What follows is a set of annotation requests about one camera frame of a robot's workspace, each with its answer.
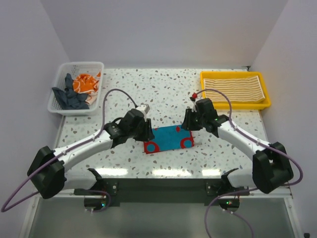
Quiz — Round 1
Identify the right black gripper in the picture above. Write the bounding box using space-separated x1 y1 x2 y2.
181 109 207 131

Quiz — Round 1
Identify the red patterned towel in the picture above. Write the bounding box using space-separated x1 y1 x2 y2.
144 125 195 154

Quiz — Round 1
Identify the yellow striped Doraemon towel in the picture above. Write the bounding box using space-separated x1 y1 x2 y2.
203 76 265 103

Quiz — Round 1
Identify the orange white patterned cloth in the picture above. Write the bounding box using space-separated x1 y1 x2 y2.
73 71 101 105

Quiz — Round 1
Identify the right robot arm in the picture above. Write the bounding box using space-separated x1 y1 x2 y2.
181 97 294 195

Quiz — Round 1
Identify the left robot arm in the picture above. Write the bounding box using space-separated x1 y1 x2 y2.
27 104 154 199

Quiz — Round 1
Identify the yellow plastic tray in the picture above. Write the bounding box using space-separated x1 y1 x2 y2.
200 71 271 110

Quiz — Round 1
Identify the dark grey towel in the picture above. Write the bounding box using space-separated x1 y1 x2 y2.
52 73 89 110

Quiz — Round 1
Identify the white plastic laundry basket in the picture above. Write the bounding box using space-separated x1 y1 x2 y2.
48 61 104 116

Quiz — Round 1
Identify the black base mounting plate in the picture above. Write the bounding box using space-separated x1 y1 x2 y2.
74 169 245 209

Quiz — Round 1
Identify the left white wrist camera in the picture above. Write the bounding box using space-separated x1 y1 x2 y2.
136 104 150 115

